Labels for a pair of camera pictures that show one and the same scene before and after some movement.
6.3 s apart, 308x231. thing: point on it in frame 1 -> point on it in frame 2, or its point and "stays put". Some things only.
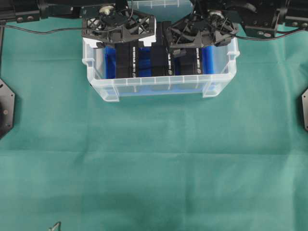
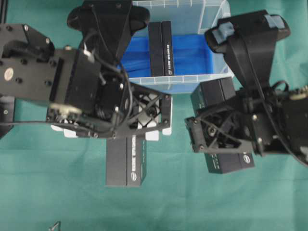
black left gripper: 115,23 -> 93,100
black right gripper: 207,28 -> 260,121
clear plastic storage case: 122,72 stays put
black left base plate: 7,108 stays put
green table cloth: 236,161 stays put
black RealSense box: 126,59 -> 126,160
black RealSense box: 161,58 stays put
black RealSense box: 186,60 -> 215,94
